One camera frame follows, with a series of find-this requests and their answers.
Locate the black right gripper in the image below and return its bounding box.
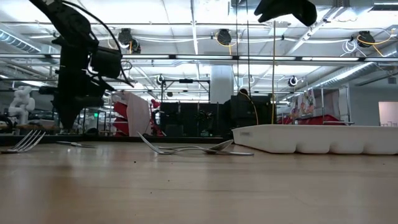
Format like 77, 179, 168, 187
254, 0, 318, 27

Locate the white plastic cutlery tray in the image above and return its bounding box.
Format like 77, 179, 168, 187
231, 124, 398, 156

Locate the white cloth cover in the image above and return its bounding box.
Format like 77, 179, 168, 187
124, 91, 152, 138

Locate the spoon and knife left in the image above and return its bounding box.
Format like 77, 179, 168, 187
55, 140, 98, 149

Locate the colourful printed banner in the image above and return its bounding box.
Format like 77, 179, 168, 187
292, 88, 317, 118

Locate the overhead light bar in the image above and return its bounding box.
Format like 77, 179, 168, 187
0, 53, 398, 62

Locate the silver ventilation duct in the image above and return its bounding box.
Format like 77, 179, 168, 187
325, 43, 398, 90

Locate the red storage bin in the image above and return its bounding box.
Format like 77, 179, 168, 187
276, 114, 343, 126

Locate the grey ceiling vent duct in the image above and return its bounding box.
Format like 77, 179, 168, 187
0, 29, 60, 65

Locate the pile of silver cutlery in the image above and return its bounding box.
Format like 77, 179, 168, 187
0, 133, 234, 147

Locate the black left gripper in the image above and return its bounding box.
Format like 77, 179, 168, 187
39, 68, 106, 131

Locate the white humanoid robot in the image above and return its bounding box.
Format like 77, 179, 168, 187
7, 85, 36, 126

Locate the red machine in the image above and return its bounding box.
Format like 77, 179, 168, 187
111, 90, 130, 135

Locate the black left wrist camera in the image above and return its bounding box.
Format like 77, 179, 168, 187
90, 46, 123, 79

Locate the silver fork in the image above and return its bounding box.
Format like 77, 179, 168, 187
136, 131, 255, 156
0, 129, 47, 154

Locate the black workstation desk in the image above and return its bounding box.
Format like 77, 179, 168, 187
158, 102, 233, 138

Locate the black metal gantry frame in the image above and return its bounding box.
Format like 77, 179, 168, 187
160, 78, 211, 103

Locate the chrome wire shelf rack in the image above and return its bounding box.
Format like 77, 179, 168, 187
289, 85, 355, 126

